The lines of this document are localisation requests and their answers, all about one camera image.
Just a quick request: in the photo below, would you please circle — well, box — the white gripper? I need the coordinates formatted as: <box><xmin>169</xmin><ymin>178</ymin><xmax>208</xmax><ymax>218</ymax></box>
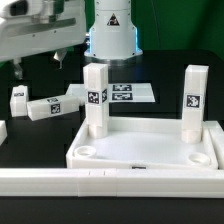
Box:
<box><xmin>0</xmin><ymin>0</ymin><xmax>86</xmax><ymax>80</ymax></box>

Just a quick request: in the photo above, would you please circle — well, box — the white fence bar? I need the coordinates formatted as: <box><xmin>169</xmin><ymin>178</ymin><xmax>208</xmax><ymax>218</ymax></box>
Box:
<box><xmin>205</xmin><ymin>121</ymin><xmax>224</xmax><ymax>170</ymax></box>
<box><xmin>0</xmin><ymin>168</ymin><xmax>224</xmax><ymax>198</ymax></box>

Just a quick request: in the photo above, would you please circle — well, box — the white desk top tray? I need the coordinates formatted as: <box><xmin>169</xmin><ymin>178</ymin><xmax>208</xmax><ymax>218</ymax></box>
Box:
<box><xmin>66</xmin><ymin>117</ymin><xmax>218</xmax><ymax>170</ymax></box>

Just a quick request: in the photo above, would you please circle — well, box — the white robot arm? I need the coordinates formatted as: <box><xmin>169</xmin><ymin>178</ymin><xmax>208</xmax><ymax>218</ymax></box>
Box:
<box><xmin>0</xmin><ymin>0</ymin><xmax>142</xmax><ymax>78</ymax></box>

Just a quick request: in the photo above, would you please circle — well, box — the white right fence bar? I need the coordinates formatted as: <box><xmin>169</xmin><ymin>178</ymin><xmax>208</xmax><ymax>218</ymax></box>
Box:
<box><xmin>205</xmin><ymin>121</ymin><xmax>224</xmax><ymax>170</ymax></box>

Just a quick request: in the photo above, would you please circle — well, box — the white front fence bar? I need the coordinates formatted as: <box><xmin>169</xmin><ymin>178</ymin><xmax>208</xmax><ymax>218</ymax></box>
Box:
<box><xmin>0</xmin><ymin>168</ymin><xmax>224</xmax><ymax>198</ymax></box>

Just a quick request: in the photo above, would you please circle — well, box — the white left fence block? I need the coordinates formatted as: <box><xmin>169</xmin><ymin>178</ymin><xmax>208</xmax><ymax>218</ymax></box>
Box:
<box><xmin>0</xmin><ymin>120</ymin><xmax>7</xmax><ymax>146</ymax></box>

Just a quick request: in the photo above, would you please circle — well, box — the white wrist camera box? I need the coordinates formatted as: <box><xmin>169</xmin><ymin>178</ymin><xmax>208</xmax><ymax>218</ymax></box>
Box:
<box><xmin>0</xmin><ymin>0</ymin><xmax>43</xmax><ymax>18</ymax></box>

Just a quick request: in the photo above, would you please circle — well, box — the white marker base plate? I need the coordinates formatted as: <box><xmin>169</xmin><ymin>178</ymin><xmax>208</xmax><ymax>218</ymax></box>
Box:
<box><xmin>66</xmin><ymin>83</ymin><xmax>155</xmax><ymax>105</ymax></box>

